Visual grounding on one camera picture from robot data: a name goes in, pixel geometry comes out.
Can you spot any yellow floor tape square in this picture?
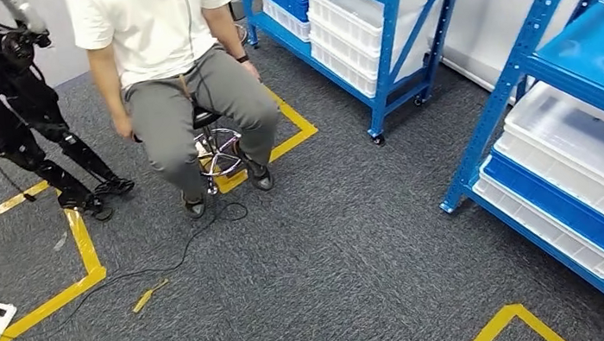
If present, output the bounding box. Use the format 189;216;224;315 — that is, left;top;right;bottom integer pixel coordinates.
199;79;326;197
0;173;116;341
450;297;572;341

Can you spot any chrome stool black seat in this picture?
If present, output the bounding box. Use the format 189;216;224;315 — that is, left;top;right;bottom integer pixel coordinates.
187;99;255;199

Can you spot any thin black floor cable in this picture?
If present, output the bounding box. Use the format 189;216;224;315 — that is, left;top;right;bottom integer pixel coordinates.
0;198;263;341

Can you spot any white plastic bin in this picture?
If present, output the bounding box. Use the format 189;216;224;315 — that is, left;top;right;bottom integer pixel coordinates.
309;27;431;106
469;158;604;296
261;0;314;48
486;73;604;267
306;0;440;57
307;1;435;85

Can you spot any person's left hand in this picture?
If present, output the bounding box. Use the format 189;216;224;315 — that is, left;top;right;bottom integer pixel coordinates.
238;57;264;86

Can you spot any person's right hand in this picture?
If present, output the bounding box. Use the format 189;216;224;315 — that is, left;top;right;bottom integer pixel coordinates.
110;111;138;144

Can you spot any yellow tape scrap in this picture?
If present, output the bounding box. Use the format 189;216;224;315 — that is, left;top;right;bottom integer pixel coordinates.
128;277;174;316

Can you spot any person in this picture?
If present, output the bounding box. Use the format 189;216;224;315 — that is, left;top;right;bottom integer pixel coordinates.
64;0;294;234

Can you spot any blue steel shelf rack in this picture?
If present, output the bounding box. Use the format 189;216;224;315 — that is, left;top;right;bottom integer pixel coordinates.
414;0;604;341

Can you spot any black humanoid robot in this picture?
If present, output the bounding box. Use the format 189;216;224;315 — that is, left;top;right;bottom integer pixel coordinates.
0;0;139;226

